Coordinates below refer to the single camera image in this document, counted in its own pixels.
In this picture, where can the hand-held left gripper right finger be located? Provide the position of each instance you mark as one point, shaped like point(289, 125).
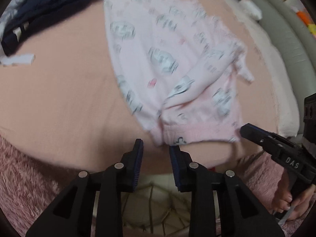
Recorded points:
point(174, 163)

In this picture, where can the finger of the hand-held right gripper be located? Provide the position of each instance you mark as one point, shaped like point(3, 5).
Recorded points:
point(251, 133)

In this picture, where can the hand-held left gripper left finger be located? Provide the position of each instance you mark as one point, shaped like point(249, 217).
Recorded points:
point(138, 165)

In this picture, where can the pink cartoon print pajama pants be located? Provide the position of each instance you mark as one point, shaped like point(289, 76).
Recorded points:
point(172, 54)

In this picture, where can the person's right hand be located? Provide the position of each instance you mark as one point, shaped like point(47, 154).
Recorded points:
point(284, 200)

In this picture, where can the grey padded headboard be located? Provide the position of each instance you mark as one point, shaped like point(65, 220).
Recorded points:
point(284, 29)

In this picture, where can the yellow sponge plush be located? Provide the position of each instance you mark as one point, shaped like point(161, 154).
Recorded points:
point(312, 30)

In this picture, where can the white plush toy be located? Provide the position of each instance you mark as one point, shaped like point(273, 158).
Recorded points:
point(250, 7)

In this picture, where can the orange carrot plush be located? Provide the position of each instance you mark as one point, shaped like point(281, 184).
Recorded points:
point(302, 16)

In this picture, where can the navy garment with white stripes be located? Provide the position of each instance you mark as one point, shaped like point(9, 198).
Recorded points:
point(49, 12)

